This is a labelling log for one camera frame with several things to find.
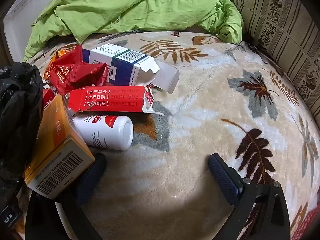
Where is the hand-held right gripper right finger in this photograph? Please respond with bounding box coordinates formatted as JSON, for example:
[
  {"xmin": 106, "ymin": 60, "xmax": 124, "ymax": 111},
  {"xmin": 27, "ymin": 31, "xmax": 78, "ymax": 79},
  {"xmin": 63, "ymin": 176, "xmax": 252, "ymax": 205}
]
[{"xmin": 208, "ymin": 153, "xmax": 291, "ymax": 240}]

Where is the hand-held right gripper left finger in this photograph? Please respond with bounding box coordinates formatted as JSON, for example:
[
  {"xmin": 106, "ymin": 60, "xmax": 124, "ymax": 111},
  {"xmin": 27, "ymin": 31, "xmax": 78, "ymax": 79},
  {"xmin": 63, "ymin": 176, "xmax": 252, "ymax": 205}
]
[{"xmin": 25, "ymin": 152, "xmax": 107, "ymax": 240}]

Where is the orange medicine box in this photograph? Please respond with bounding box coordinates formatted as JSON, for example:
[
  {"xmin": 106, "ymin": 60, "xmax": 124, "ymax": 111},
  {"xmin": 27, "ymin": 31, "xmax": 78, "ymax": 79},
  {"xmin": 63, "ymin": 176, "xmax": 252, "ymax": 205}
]
[{"xmin": 24, "ymin": 94, "xmax": 96, "ymax": 200}]

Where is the white plastic bottle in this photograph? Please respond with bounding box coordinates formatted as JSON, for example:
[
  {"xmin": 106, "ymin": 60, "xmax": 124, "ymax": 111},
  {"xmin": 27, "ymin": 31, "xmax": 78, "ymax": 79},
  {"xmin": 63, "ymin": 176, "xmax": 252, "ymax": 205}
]
[{"xmin": 72, "ymin": 114, "xmax": 134, "ymax": 151}]

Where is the torn red medicine box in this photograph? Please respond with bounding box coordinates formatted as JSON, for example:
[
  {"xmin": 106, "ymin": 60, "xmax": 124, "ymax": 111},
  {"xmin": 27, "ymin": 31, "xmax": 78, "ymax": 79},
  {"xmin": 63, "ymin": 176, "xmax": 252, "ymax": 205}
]
[{"xmin": 65, "ymin": 85, "xmax": 164, "ymax": 117}]

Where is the blue and white medicine box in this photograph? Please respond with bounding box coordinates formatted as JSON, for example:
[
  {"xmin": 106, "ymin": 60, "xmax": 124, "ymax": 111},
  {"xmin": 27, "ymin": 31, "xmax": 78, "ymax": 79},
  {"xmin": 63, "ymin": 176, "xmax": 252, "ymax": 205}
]
[{"xmin": 82, "ymin": 43, "xmax": 180, "ymax": 94}]

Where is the orange wrapper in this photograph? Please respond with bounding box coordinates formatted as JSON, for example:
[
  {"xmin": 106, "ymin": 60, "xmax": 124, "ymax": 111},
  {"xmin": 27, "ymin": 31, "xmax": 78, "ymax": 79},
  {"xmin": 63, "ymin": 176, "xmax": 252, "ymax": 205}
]
[{"xmin": 47, "ymin": 50, "xmax": 69, "ymax": 68}]

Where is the leaf print blanket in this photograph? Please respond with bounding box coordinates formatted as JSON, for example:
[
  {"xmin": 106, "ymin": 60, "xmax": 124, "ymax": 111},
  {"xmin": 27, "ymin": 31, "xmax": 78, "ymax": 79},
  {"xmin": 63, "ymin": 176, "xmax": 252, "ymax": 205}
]
[{"xmin": 15, "ymin": 30, "xmax": 320, "ymax": 240}]

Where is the small red packet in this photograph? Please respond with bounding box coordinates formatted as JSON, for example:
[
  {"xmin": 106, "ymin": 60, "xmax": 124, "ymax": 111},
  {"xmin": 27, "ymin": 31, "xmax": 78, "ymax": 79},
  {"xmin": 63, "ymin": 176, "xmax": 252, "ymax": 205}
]
[{"xmin": 41, "ymin": 88, "xmax": 59, "ymax": 110}]

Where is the red snack wrapper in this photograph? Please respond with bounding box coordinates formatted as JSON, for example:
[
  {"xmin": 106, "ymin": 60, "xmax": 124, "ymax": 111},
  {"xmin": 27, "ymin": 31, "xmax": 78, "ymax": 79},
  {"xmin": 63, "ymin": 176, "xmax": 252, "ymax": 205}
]
[
  {"xmin": 49, "ymin": 44, "xmax": 84, "ymax": 94},
  {"xmin": 64, "ymin": 62, "xmax": 108, "ymax": 92}
]

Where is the black plastic bag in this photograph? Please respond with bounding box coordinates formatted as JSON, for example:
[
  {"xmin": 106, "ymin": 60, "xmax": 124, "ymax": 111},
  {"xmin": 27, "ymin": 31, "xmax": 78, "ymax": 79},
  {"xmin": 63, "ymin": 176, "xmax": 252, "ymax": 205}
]
[{"xmin": 0, "ymin": 62, "xmax": 43, "ymax": 188}]

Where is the striped brown pillow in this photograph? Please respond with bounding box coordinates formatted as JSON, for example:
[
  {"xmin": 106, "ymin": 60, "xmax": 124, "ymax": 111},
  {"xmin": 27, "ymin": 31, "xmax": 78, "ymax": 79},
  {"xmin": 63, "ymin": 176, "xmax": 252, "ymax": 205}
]
[{"xmin": 234, "ymin": 0, "xmax": 320, "ymax": 128}]

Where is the green quilt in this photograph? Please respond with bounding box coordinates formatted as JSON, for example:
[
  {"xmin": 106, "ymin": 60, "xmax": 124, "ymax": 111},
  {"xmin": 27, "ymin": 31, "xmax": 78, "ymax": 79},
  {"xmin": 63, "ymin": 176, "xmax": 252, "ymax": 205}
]
[{"xmin": 22, "ymin": 0, "xmax": 244, "ymax": 62}]

